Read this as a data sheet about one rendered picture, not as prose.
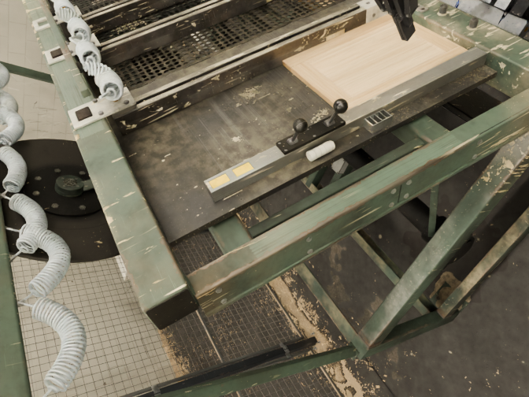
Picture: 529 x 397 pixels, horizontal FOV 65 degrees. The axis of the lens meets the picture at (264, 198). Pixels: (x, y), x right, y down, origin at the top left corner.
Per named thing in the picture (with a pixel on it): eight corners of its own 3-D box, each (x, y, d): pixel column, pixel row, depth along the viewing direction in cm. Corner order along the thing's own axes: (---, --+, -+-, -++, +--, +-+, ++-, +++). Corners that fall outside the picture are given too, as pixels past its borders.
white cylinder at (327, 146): (312, 163, 112) (335, 151, 114) (311, 156, 110) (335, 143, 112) (305, 157, 114) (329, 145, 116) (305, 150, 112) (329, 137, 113)
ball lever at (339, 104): (337, 128, 115) (353, 105, 102) (326, 133, 114) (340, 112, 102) (330, 116, 116) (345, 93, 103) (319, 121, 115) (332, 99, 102)
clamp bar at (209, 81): (396, 17, 153) (404, -54, 135) (90, 154, 127) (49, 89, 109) (378, 8, 159) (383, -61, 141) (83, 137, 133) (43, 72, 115)
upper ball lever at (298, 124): (301, 146, 113) (312, 125, 100) (289, 151, 112) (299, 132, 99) (294, 134, 113) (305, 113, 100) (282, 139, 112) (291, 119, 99)
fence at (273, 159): (484, 64, 129) (488, 53, 126) (214, 202, 108) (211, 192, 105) (471, 57, 132) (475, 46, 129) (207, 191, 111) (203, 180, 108)
